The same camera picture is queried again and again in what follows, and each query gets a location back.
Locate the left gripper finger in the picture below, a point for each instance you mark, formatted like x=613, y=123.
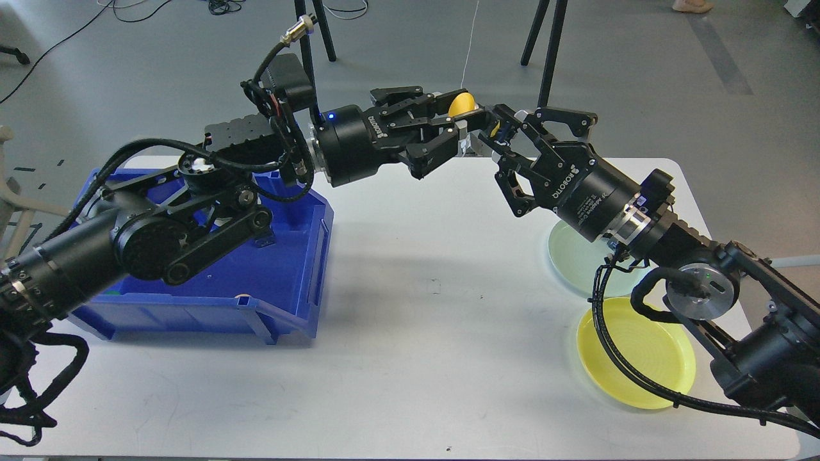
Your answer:
x=458, y=141
x=410, y=107

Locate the person's foot in sandal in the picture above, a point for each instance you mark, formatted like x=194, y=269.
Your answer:
x=695, y=7

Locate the yellow plate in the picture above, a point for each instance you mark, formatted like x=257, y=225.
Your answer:
x=661, y=351

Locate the light green plate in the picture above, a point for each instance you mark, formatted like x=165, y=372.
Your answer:
x=576, y=260

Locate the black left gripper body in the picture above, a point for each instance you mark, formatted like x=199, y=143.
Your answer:
x=350, y=143

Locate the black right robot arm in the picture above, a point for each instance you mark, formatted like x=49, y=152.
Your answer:
x=760, y=329

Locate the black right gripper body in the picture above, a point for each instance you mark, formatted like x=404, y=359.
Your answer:
x=592, y=196

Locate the right black tripod legs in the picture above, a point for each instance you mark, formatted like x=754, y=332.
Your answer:
x=558, y=20

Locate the blue plastic bin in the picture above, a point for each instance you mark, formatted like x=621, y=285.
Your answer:
x=285, y=281

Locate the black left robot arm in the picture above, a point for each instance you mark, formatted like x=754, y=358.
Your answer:
x=162, y=209

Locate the green button back right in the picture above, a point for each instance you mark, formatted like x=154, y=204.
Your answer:
x=265, y=240

